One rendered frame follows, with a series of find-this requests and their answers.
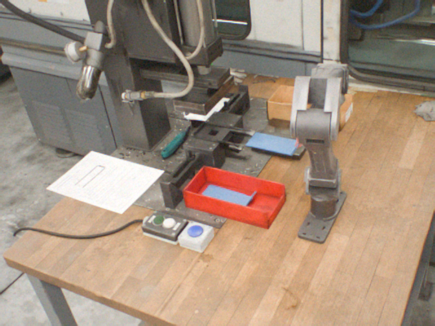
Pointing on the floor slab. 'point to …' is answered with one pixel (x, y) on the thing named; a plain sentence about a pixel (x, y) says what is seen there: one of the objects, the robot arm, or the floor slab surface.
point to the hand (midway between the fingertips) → (298, 144)
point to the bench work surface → (265, 240)
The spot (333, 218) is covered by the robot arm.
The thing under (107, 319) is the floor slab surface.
